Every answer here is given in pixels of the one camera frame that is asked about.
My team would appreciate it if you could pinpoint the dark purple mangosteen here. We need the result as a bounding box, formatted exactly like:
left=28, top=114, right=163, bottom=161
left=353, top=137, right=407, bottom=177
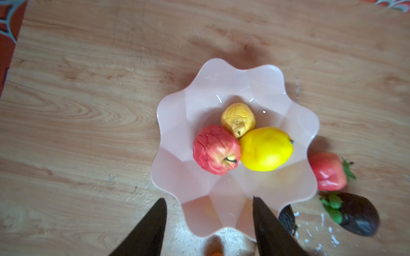
left=320, top=192, right=380, bottom=237

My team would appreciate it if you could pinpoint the red strawberry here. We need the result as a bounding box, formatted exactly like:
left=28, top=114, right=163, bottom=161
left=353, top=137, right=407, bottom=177
left=308, top=152, right=357, bottom=192

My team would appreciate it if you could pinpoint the dark avocado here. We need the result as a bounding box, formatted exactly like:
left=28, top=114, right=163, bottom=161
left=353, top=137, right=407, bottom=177
left=278, top=205, right=297, bottom=236

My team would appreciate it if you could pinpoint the pink scalloped fruit bowl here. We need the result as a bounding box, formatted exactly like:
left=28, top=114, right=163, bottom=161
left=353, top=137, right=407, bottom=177
left=151, top=59, right=319, bottom=239

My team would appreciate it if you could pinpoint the small yellow fruit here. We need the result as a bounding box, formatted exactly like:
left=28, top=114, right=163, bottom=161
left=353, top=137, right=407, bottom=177
left=221, top=103, right=256, bottom=138

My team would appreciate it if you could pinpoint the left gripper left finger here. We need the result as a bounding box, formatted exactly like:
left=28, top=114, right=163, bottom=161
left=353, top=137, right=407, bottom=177
left=110, top=198, right=167, bottom=256

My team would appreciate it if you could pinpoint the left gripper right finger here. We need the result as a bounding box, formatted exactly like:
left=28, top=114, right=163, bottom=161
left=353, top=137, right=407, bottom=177
left=253, top=197, right=309, bottom=256

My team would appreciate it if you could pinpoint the red apple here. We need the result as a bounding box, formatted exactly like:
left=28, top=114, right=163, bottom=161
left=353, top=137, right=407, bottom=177
left=193, top=125, right=241, bottom=176

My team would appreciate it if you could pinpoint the large yellow lemon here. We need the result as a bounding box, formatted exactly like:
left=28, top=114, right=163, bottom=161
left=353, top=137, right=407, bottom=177
left=239, top=127, right=294, bottom=172

